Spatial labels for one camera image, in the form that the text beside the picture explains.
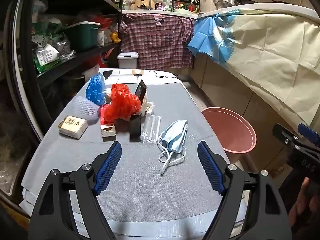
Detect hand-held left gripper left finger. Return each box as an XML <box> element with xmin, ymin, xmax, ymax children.
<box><xmin>27</xmin><ymin>141</ymin><xmax>123</xmax><ymax>240</ymax></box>

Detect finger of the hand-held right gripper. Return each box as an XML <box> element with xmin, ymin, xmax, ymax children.
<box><xmin>272</xmin><ymin>123</ymin><xmax>302</xmax><ymax>147</ymax></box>
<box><xmin>297</xmin><ymin>123</ymin><xmax>320</xmax><ymax>143</ymax></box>

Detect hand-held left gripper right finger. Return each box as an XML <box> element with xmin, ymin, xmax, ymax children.
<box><xmin>197</xmin><ymin>141</ymin><xmax>293</xmax><ymax>240</ymax></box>

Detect red and white carton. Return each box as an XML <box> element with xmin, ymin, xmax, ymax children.
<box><xmin>100</xmin><ymin>105</ymin><xmax>117</xmax><ymax>138</ymax></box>

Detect pink plastic bucket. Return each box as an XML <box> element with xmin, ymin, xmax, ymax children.
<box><xmin>201</xmin><ymin>107</ymin><xmax>257</xmax><ymax>163</ymax></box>

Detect black small box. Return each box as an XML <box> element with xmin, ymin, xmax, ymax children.
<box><xmin>129</xmin><ymin>114</ymin><xmax>142</xmax><ymax>140</ymax></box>

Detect blue face mask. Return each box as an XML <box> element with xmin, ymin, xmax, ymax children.
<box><xmin>157</xmin><ymin>120</ymin><xmax>189</xmax><ymax>177</ymax></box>

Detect beige tissue pack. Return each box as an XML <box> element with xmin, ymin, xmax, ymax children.
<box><xmin>58</xmin><ymin>116</ymin><xmax>88</xmax><ymax>140</ymax></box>

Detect clear plastic packaging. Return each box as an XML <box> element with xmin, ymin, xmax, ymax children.
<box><xmin>140</xmin><ymin>115</ymin><xmax>162</xmax><ymax>144</ymax></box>

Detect white foam fruit net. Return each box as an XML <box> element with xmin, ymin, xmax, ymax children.
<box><xmin>72</xmin><ymin>96</ymin><xmax>100</xmax><ymax>120</ymax></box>

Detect red plastic bag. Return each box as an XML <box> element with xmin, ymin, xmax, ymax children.
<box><xmin>103</xmin><ymin>83</ymin><xmax>142</xmax><ymax>124</ymax></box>

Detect small white tissue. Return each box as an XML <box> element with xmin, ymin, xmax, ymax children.
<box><xmin>141</xmin><ymin>101</ymin><xmax>154</xmax><ymax>117</ymax></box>

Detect blue plastic bag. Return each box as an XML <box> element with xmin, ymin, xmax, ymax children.
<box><xmin>85</xmin><ymin>72</ymin><xmax>107</xmax><ymax>105</ymax></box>

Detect black foil packet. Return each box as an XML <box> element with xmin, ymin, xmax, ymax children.
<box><xmin>134</xmin><ymin>79</ymin><xmax>148</xmax><ymax>104</ymax></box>

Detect person's right hand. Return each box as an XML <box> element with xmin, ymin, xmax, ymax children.
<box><xmin>287</xmin><ymin>177</ymin><xmax>320</xmax><ymax>227</ymax></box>

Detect beige base cabinets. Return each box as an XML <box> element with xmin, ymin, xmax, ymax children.
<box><xmin>192</xmin><ymin>52</ymin><xmax>308</xmax><ymax>155</ymax></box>

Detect cream and blue tablecloth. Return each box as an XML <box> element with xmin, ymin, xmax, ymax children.
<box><xmin>187</xmin><ymin>7</ymin><xmax>320</xmax><ymax>128</ymax></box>

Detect white lidded bin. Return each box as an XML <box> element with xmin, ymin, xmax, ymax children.
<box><xmin>117</xmin><ymin>52</ymin><xmax>139</xmax><ymax>69</ymax></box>

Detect black shelf rack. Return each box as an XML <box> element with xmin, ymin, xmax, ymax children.
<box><xmin>12</xmin><ymin>0</ymin><xmax>125</xmax><ymax>140</ymax></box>

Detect green and white food bag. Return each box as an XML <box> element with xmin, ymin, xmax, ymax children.
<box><xmin>34</xmin><ymin>44</ymin><xmax>60</xmax><ymax>73</ymax></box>

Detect white labelled jar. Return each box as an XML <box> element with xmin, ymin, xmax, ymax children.
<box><xmin>97</xmin><ymin>27</ymin><xmax>105</xmax><ymax>47</ymax></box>

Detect green storage box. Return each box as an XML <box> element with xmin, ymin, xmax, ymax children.
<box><xmin>64</xmin><ymin>22</ymin><xmax>101</xmax><ymax>52</ymax></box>

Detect red plaid shirt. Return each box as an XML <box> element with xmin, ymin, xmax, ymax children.
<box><xmin>119</xmin><ymin>14</ymin><xmax>195</xmax><ymax>70</ymax></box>

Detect metal strainer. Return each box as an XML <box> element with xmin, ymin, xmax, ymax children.
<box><xmin>215</xmin><ymin>0</ymin><xmax>234</xmax><ymax>10</ymax></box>

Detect red bag on shelf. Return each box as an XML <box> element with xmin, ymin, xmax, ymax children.
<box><xmin>95</xmin><ymin>16</ymin><xmax>112</xmax><ymax>30</ymax></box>

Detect black spice rack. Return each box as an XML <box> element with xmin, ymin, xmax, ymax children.
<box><xmin>172</xmin><ymin>0</ymin><xmax>199</xmax><ymax>14</ymax></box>

